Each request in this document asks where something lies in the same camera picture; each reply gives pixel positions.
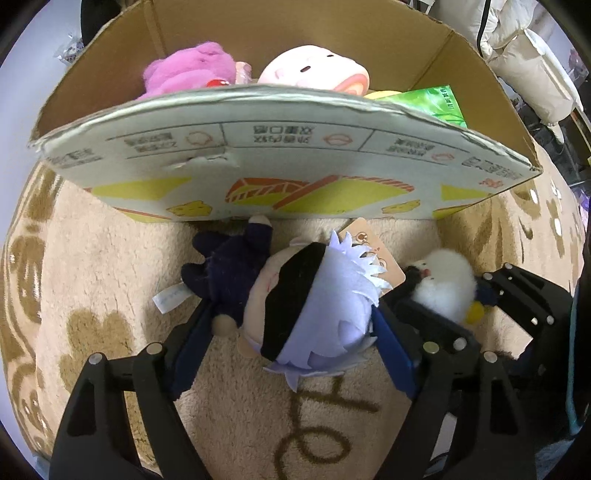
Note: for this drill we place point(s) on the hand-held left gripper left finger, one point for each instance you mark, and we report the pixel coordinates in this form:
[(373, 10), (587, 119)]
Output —
[(184, 360)]

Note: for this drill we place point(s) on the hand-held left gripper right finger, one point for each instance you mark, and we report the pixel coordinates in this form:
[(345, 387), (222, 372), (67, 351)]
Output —
[(397, 364)]

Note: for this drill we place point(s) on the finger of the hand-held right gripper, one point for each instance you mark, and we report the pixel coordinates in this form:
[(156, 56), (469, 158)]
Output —
[(438, 330), (521, 300)]

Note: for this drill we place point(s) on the white fluffy penguin plush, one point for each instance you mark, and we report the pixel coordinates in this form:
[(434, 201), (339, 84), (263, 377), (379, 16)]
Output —
[(445, 281)]

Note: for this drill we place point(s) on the white-haired blindfolded plush doll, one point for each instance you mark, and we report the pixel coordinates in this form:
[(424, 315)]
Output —
[(295, 295)]

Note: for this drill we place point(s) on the green snack packet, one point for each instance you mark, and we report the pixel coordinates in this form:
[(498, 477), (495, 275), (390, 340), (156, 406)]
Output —
[(429, 104)]

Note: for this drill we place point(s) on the cardboard box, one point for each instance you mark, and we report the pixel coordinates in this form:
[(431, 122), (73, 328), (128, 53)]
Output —
[(300, 138)]

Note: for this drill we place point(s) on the yellow round plush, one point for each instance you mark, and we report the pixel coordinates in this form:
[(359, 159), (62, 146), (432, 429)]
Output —
[(381, 94)]

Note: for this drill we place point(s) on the pink plush toy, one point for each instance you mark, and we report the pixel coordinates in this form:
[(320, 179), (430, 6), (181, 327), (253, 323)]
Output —
[(194, 69)]

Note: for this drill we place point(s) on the pink swiss roll plush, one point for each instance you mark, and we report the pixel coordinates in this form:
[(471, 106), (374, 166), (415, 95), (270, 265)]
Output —
[(304, 64)]

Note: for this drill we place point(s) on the cream padded recliner chair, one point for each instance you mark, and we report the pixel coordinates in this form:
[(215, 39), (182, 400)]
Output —
[(521, 60)]

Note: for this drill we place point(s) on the clear plastic bag of toys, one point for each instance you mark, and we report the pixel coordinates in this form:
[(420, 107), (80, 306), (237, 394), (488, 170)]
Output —
[(69, 48)]

